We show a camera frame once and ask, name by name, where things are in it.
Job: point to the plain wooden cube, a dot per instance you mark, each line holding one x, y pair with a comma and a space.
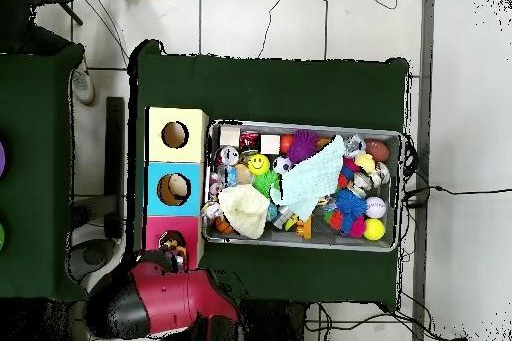
270, 144
230, 136

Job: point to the brown plush toy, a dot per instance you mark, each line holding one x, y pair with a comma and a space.
172, 243

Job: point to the grey floor stand base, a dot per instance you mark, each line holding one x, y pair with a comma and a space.
94, 255

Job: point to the green cloth side table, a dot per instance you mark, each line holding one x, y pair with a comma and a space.
32, 177

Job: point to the mint green cloth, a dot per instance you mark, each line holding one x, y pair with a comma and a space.
312, 181

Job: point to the white baseball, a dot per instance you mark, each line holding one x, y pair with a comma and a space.
376, 207

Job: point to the cream yellow cloth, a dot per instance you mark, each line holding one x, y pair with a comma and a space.
244, 209

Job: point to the person's foot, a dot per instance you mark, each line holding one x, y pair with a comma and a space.
82, 83

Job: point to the dark green table cloth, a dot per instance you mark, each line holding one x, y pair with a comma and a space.
260, 89

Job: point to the green round object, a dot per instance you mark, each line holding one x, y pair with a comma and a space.
1, 237

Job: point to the small soccer ball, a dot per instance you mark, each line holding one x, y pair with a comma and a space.
282, 165

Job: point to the yellow smiley ball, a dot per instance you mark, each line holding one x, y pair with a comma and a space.
258, 165

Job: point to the black upright panel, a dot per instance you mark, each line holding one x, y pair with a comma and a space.
114, 157

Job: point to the metal mesh bin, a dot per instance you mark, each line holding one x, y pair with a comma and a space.
348, 239

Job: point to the green spiky ball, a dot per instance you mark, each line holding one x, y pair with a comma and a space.
264, 183

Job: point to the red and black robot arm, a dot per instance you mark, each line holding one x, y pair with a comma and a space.
168, 297

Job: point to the purple spiky ball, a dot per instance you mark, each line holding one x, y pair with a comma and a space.
302, 147

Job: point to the blue puffer ball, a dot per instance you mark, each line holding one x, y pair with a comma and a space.
350, 205

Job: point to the dark slanted rod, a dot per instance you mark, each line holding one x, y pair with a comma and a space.
72, 14

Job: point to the purple round object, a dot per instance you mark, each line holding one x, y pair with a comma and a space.
1, 159

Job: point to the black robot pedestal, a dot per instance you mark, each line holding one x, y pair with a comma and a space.
276, 321

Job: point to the person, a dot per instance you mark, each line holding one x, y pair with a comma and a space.
24, 17

